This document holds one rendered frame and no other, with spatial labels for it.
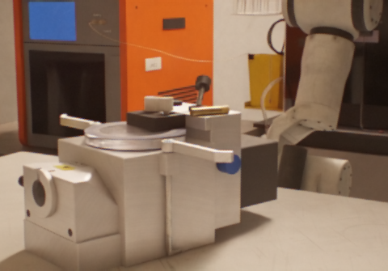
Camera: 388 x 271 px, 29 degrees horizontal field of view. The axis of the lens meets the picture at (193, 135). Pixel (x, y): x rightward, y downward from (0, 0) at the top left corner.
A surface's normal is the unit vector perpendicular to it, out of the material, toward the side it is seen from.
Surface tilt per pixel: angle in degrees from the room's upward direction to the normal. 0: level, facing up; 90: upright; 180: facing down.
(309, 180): 66
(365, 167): 90
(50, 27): 90
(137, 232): 90
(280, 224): 0
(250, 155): 90
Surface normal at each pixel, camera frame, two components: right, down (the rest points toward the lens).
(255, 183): 0.65, 0.15
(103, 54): -0.51, 0.16
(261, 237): 0.00, -0.98
